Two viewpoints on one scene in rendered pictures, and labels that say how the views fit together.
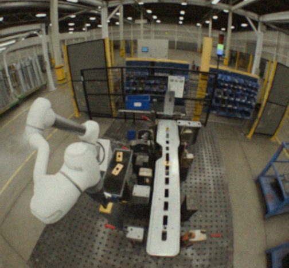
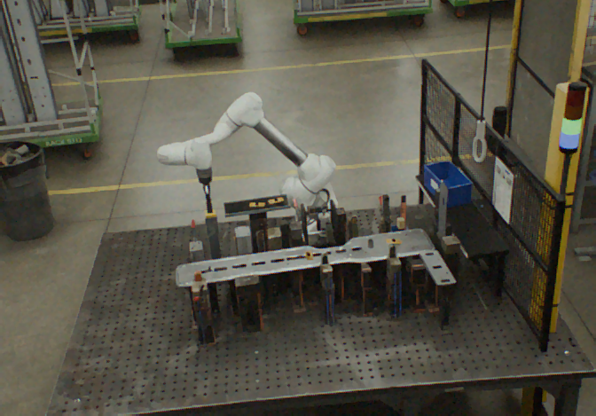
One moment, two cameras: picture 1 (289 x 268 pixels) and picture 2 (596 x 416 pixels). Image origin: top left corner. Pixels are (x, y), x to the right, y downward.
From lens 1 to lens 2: 360 cm
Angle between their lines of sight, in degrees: 63
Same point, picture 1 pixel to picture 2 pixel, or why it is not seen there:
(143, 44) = not seen: outside the picture
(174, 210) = (234, 272)
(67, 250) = (158, 254)
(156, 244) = (188, 269)
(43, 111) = (245, 108)
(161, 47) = not seen: outside the picture
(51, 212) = (163, 154)
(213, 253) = (184, 378)
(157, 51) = not seen: outside the picture
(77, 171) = (191, 149)
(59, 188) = (176, 149)
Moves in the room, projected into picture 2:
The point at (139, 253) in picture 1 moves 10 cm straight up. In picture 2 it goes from (184, 304) to (182, 290)
